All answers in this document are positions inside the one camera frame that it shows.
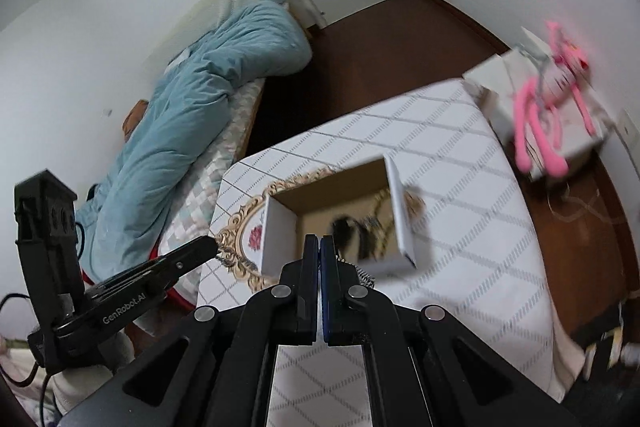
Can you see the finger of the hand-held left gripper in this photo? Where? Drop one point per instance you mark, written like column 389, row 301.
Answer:
column 187, row 254

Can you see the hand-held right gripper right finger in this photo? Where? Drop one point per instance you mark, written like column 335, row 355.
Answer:
column 327, row 287

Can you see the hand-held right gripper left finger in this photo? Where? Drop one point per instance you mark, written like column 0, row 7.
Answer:
column 311, row 287

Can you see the white cardboard box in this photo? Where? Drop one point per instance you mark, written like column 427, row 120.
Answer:
column 406, row 227

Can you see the pale cloth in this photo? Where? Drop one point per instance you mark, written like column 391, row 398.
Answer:
column 85, row 379

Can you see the brown cushion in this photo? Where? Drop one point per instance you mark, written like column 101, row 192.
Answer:
column 135, row 119

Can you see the white grid-pattern tablecloth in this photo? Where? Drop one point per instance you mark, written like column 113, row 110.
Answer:
column 450, row 207

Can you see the bed with patterned sheet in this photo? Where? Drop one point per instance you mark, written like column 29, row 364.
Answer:
column 240, row 117

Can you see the light blue duvet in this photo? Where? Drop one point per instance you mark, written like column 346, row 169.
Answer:
column 200, row 97

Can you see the pink plush toy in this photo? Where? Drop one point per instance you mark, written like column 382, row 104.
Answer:
column 537, row 117

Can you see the dark object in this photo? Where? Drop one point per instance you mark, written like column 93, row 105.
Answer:
column 602, row 347

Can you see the white wall socket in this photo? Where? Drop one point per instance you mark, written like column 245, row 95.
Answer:
column 628, row 127

